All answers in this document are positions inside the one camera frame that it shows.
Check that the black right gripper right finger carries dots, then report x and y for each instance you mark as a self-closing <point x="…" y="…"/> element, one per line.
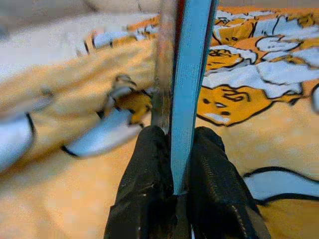
<point x="216" y="186"/>

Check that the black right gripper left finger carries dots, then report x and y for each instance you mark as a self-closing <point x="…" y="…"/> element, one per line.
<point x="144" y="186"/>

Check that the yellow cartoon egg print blanket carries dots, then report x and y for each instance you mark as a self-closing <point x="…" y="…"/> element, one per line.
<point x="261" y="137"/>

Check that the dark cover paperback book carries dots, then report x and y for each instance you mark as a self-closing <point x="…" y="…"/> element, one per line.
<point x="189" y="74"/>

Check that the white quilted mattress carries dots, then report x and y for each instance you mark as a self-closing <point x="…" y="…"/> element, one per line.
<point x="37" y="42"/>

